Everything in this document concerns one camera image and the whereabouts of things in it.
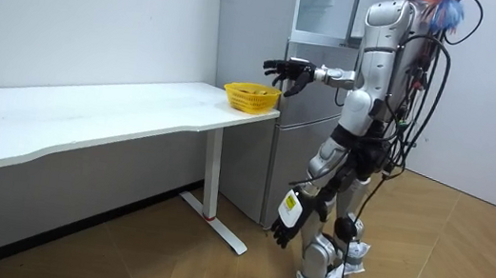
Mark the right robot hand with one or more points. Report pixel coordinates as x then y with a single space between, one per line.
293 69

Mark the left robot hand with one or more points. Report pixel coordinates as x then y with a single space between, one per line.
290 209

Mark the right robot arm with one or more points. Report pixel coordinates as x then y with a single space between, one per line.
335 77

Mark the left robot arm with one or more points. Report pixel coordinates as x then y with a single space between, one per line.
373 69

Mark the yellow soft toy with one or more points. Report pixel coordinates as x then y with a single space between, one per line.
254 92

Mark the grey fridge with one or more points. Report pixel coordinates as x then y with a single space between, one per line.
261 35

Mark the yellow plastic basket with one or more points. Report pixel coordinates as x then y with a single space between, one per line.
250 101

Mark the robot legs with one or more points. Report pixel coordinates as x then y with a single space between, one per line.
318 259

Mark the robot body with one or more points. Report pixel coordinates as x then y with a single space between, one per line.
409 88

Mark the white desk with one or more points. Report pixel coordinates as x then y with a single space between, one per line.
89 108

